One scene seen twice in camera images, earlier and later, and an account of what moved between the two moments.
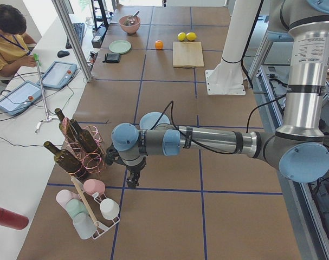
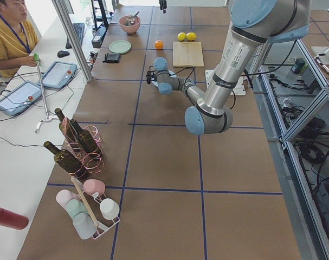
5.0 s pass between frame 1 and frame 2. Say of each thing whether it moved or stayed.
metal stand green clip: stayed
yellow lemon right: stayed
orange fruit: stayed
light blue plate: moved
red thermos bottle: stayed
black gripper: moved
